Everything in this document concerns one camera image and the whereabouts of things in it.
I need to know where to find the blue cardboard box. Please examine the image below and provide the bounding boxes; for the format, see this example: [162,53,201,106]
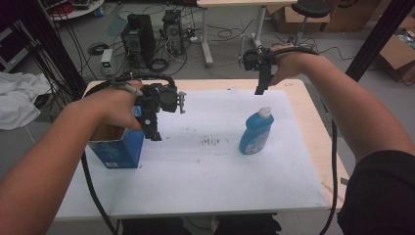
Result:
[87,106,146,170]

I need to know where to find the white cloth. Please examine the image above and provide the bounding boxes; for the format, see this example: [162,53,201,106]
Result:
[0,71,52,131]

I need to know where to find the small black computer tower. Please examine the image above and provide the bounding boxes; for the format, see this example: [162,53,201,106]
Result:
[161,9,186,56]

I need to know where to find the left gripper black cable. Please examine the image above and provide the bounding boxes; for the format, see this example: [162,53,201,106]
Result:
[80,72,178,235]

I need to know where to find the white power supply unit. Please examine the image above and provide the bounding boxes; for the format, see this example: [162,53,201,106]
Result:
[100,48,115,78]

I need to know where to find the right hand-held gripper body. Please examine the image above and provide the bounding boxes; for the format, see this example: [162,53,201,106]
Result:
[239,33,278,72]

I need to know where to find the open cardboard box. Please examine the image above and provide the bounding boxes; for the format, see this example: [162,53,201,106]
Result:
[377,28,415,83]

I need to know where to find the blue bottle with white cap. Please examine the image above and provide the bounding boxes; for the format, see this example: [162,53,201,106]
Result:
[238,106,275,156]

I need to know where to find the coiled black cable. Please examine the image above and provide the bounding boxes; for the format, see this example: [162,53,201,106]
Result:
[87,41,110,56]
[149,57,170,73]

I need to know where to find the white desk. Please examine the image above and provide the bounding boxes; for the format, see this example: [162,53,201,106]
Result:
[196,0,300,69]

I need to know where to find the grey metal frame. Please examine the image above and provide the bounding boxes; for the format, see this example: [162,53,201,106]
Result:
[0,26,37,73]

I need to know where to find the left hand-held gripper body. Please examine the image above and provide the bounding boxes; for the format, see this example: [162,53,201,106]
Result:
[133,82,187,119]

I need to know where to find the white table mat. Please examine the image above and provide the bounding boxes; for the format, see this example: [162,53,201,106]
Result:
[54,89,329,220]

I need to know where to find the grey cable plug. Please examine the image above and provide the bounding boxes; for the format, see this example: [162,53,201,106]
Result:
[112,81,145,98]

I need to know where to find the person's black shirt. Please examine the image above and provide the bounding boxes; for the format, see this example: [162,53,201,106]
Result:
[337,149,415,235]

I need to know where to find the black metal stand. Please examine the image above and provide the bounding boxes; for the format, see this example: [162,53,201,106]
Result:
[345,0,415,83]

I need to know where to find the person's left hand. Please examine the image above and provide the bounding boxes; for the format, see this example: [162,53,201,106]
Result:
[92,79,145,132]

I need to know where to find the person's dark trousers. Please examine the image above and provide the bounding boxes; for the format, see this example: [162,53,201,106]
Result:
[121,212,282,235]

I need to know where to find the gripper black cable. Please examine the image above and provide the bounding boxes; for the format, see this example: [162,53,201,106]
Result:
[263,46,340,235]
[80,72,178,235]

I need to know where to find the black stool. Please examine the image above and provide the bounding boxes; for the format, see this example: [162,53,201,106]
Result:
[291,0,332,47]

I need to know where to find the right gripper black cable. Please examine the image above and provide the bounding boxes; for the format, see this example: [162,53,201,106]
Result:
[263,46,340,235]

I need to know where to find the black stand with cables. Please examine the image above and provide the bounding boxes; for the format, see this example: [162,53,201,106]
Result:
[9,0,88,101]

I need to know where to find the large black computer tower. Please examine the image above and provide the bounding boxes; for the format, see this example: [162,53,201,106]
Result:
[119,13,158,70]

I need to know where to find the person's right hand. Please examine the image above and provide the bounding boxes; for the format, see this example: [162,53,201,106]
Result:
[268,43,316,87]

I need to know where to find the round white table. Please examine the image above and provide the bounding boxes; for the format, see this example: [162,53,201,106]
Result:
[48,0,106,22]

